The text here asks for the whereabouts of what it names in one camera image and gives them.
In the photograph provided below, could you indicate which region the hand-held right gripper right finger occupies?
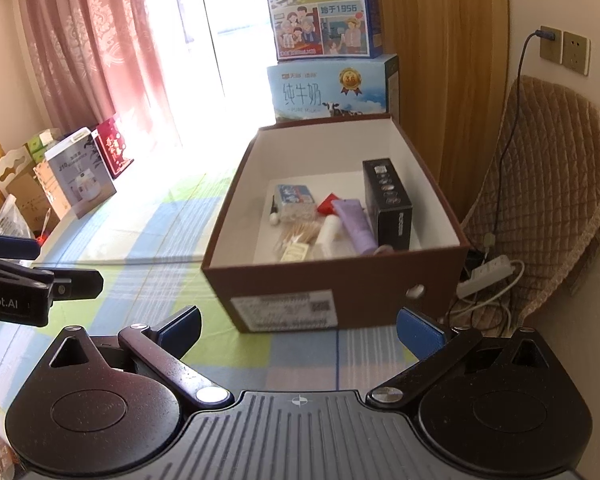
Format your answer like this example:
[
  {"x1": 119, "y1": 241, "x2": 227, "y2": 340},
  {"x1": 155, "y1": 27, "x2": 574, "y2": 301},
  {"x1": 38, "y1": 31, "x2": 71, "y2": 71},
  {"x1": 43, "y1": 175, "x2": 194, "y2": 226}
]
[{"x1": 366, "y1": 307, "x2": 566, "y2": 408}]

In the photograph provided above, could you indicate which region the white power strip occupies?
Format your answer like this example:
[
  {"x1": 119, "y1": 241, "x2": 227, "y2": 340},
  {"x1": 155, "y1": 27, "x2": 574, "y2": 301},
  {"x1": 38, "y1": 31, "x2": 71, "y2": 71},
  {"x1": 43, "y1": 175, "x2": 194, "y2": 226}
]
[{"x1": 456, "y1": 254, "x2": 512, "y2": 297}]

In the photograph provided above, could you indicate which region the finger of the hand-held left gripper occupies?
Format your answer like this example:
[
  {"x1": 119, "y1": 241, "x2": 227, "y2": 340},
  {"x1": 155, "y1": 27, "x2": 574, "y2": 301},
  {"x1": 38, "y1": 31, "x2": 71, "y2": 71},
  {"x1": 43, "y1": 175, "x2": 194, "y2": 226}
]
[
  {"x1": 50, "y1": 269, "x2": 105, "y2": 300},
  {"x1": 0, "y1": 232, "x2": 42, "y2": 262}
]

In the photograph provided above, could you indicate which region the grey charging cable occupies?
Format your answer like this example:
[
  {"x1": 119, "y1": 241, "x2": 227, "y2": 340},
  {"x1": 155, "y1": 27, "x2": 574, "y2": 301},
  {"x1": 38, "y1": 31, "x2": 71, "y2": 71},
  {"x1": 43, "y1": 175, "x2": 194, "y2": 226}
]
[{"x1": 486, "y1": 29, "x2": 552, "y2": 248}]

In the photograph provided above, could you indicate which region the beige wall socket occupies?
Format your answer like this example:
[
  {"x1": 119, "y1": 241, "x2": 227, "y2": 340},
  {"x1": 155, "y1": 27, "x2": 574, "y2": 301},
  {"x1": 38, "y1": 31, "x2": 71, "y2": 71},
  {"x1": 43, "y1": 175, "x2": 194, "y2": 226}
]
[
  {"x1": 538, "y1": 25, "x2": 564, "y2": 65},
  {"x1": 562, "y1": 31, "x2": 591, "y2": 77}
]

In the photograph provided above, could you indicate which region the brown shoe box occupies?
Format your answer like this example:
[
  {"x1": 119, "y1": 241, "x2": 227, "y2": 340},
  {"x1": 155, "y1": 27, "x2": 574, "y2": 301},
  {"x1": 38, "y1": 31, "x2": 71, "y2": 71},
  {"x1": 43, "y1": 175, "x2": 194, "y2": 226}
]
[{"x1": 202, "y1": 113, "x2": 471, "y2": 334}]

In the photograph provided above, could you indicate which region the red packet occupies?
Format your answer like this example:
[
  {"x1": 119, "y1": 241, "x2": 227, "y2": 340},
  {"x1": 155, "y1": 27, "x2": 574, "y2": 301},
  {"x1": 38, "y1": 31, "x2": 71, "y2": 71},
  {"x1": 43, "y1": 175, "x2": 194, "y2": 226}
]
[{"x1": 317, "y1": 192, "x2": 341, "y2": 216}]

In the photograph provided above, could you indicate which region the small cream packet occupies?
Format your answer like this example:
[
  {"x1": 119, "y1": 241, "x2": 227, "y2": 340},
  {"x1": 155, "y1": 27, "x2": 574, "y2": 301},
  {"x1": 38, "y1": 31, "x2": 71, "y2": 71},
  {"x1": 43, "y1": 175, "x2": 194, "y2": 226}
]
[{"x1": 279, "y1": 242, "x2": 311, "y2": 262}]

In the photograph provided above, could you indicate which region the bag of cotton swabs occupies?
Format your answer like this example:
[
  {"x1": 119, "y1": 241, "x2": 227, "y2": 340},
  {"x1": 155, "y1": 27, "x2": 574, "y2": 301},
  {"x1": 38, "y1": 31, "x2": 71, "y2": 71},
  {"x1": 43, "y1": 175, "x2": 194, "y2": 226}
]
[{"x1": 275, "y1": 219, "x2": 326, "y2": 256}]

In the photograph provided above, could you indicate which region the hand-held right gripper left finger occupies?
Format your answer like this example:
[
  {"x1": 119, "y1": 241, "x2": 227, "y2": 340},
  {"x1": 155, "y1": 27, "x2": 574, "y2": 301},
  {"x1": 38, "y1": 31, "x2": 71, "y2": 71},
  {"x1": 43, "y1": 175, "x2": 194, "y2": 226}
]
[{"x1": 40, "y1": 305, "x2": 235, "y2": 408}]

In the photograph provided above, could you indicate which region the illustrated milk carton box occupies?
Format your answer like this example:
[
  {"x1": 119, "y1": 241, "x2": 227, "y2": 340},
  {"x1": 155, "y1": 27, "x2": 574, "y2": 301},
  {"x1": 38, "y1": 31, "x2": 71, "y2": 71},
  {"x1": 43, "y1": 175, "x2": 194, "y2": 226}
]
[{"x1": 261, "y1": 0, "x2": 384, "y2": 61}]

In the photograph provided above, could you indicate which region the green tissue pack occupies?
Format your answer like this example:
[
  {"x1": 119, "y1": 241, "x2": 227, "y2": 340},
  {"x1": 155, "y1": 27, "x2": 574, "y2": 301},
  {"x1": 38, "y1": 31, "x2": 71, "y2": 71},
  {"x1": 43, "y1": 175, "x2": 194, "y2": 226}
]
[{"x1": 27, "y1": 129, "x2": 62, "y2": 161}]

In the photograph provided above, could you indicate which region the clear printed plastic bag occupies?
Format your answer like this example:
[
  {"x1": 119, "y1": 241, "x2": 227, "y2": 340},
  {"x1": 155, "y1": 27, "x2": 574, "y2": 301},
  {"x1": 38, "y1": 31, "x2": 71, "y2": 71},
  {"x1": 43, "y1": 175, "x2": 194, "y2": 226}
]
[{"x1": 0, "y1": 194, "x2": 34, "y2": 242}]

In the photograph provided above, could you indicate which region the wooden cabinet panel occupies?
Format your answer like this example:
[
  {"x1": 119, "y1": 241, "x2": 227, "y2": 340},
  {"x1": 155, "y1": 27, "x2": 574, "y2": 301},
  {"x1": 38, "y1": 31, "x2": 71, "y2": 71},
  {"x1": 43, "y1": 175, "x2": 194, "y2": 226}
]
[{"x1": 375, "y1": 0, "x2": 511, "y2": 221}]

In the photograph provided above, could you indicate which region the pink curtain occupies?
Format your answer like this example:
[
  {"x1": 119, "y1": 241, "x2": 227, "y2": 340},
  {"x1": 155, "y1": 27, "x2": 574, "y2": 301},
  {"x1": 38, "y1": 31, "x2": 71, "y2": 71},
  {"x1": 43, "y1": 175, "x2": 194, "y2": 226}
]
[{"x1": 15, "y1": 0, "x2": 182, "y2": 149}]

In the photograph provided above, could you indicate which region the white cable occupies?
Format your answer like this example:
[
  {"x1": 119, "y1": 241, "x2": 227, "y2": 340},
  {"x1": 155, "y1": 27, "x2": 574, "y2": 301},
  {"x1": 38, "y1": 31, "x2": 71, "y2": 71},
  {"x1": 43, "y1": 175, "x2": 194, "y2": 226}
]
[{"x1": 447, "y1": 259, "x2": 527, "y2": 332}]

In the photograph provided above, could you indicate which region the long black box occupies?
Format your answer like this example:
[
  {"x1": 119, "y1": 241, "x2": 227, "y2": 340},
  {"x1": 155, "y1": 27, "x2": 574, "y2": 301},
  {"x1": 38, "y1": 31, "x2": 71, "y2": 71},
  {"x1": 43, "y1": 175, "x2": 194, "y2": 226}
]
[{"x1": 362, "y1": 158, "x2": 414, "y2": 252}]

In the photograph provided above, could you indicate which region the plain brown cardboard box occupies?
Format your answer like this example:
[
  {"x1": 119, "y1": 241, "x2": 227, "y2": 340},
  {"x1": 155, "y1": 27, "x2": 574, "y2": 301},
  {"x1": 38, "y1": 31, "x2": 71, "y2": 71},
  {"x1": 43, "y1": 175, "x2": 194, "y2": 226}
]
[{"x1": 5, "y1": 170, "x2": 62, "y2": 239}]

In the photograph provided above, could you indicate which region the purple tube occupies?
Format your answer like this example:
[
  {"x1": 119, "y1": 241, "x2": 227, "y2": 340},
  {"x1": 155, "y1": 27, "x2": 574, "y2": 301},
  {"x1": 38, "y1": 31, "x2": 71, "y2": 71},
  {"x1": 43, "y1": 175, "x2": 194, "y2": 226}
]
[{"x1": 329, "y1": 198, "x2": 379, "y2": 255}]

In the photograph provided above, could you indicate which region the blue milk carton box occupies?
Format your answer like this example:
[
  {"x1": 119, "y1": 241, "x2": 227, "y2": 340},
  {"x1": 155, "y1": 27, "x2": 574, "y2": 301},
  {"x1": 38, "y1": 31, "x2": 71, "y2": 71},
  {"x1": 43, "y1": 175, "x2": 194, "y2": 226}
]
[{"x1": 266, "y1": 54, "x2": 400, "y2": 122}]

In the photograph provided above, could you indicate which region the white humidifier box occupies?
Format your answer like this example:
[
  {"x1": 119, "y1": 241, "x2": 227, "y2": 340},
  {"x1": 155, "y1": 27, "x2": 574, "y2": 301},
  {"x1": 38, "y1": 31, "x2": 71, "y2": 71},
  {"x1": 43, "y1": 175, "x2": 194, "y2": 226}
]
[{"x1": 44, "y1": 129, "x2": 117, "y2": 220}]

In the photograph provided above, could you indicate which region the quilted brown chair cover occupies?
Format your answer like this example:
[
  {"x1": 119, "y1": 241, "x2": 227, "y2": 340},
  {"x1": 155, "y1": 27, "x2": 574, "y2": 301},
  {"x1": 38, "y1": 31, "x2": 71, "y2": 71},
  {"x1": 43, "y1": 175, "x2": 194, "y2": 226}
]
[{"x1": 460, "y1": 75, "x2": 600, "y2": 332}]

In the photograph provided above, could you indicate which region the small white bottle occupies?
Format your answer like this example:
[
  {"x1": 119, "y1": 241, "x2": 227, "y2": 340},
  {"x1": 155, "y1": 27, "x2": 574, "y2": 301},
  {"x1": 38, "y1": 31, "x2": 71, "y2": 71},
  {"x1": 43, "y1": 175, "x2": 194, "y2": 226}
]
[{"x1": 313, "y1": 214, "x2": 342, "y2": 257}]

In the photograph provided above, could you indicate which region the red gift box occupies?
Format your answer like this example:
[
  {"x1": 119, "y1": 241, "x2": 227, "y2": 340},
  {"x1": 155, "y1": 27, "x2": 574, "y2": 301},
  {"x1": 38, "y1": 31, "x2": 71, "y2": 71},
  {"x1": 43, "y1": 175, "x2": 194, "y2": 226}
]
[{"x1": 94, "y1": 118, "x2": 133, "y2": 181}]

